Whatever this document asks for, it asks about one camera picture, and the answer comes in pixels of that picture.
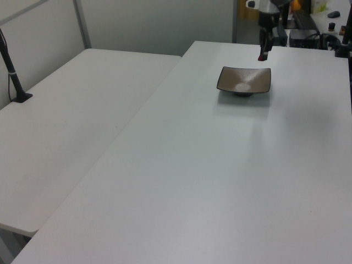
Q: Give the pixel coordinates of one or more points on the brown wooden door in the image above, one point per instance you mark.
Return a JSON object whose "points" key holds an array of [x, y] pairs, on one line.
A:
{"points": [[248, 13]]}

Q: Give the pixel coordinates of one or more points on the black clamp stand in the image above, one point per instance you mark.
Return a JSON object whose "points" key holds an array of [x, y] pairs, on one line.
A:
{"points": [[343, 46]]}

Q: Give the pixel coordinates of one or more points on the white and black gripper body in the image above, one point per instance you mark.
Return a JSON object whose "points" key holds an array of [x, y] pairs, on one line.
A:
{"points": [[268, 11]]}

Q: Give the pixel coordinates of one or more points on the black vertical post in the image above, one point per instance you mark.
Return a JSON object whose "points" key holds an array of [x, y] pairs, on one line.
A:
{"points": [[285, 17]]}

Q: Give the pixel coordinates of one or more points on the dark computer mouse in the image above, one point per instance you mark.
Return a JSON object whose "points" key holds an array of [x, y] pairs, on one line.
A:
{"points": [[334, 14]]}

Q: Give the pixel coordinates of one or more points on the grey partition frame post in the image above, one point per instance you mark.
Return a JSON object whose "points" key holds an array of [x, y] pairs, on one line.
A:
{"points": [[82, 24]]}

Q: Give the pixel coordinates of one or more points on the square brown ceramic plate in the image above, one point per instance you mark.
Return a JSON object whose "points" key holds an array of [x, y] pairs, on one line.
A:
{"points": [[244, 80]]}

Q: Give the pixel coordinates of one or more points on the small red strawberry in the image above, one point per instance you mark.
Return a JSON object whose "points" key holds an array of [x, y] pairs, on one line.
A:
{"points": [[259, 58]]}

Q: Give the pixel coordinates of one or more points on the black power adapter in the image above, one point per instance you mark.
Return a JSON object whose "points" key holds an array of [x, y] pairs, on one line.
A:
{"points": [[280, 34]]}

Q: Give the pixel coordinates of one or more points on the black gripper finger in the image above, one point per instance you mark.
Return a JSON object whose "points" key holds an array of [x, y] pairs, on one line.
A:
{"points": [[269, 41], [261, 41]]}

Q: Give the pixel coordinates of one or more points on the grey metal door frame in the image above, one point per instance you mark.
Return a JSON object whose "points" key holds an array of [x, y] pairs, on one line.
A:
{"points": [[234, 20]]}

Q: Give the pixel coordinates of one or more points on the green and white box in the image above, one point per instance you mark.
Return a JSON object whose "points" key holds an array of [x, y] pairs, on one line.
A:
{"points": [[319, 6]]}

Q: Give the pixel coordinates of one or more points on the black electronics box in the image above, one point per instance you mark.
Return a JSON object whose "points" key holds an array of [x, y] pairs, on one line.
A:
{"points": [[303, 38]]}

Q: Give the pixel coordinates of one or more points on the orange object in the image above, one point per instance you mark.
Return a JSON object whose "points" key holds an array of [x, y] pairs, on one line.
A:
{"points": [[295, 4]]}

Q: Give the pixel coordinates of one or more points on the black camera stand pole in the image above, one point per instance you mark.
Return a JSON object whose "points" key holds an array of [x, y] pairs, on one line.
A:
{"points": [[12, 74]]}

